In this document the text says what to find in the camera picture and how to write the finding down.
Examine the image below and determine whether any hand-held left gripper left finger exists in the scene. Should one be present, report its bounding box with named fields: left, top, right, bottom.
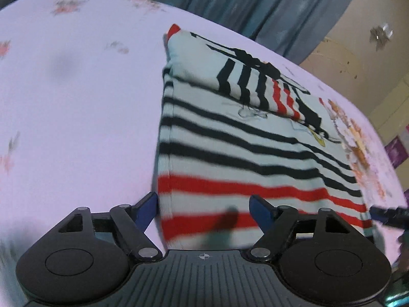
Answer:
left=58, top=192, right=162, bottom=260

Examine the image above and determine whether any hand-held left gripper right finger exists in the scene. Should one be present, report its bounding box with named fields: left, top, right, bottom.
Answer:
left=249, top=194, right=352, bottom=260

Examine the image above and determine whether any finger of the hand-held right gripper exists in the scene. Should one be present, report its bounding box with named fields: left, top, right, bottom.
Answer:
left=370, top=205, right=409, bottom=231

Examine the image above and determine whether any striped knit sweater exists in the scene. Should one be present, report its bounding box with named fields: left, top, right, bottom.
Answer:
left=156, top=23, right=376, bottom=250

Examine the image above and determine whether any purple patterned cloth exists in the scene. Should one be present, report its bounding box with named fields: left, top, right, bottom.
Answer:
left=385, top=136, right=408, bottom=169

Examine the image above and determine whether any cream curved headboard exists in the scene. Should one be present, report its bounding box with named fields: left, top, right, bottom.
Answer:
left=299, top=36, right=409, bottom=136

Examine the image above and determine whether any wide blue grey curtain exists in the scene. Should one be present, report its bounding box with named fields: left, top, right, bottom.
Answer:
left=143, top=0, right=369, bottom=65

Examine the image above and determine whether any crystal wall lamp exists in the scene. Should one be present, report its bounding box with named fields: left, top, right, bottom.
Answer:
left=370, top=22, right=394, bottom=51

